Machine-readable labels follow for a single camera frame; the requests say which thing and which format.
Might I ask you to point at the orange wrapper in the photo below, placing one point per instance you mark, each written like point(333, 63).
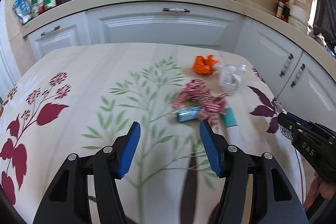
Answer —
point(204, 66)

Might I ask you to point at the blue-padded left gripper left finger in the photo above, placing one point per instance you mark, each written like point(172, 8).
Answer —
point(66, 200)

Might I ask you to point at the person's hand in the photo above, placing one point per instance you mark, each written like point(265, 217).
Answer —
point(326, 190)

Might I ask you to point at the teal white tube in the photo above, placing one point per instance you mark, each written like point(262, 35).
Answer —
point(231, 127)

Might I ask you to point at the red white checkered cloth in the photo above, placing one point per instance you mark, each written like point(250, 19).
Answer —
point(212, 106)

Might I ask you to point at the dark hanging cloth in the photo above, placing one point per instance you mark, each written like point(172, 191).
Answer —
point(324, 22)

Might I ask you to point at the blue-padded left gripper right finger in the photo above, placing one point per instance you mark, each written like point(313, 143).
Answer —
point(274, 200)

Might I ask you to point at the white kitchen cabinets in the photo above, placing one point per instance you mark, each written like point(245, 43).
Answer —
point(299, 73)

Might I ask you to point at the silver foil wrapper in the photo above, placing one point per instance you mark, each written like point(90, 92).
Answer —
point(286, 128)

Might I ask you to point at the blue white snack bag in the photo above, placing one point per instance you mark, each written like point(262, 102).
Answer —
point(22, 9)

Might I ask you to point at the clear plastic bag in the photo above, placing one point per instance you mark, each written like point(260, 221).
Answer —
point(230, 77)

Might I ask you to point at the dark sauce bottle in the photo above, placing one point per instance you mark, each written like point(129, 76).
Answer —
point(279, 9)

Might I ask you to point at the floral tablecloth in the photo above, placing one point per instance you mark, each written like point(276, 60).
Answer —
point(80, 99)

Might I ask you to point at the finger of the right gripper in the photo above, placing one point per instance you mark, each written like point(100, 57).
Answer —
point(299, 123)

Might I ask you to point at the white lidded container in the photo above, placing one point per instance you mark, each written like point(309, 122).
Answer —
point(298, 18)

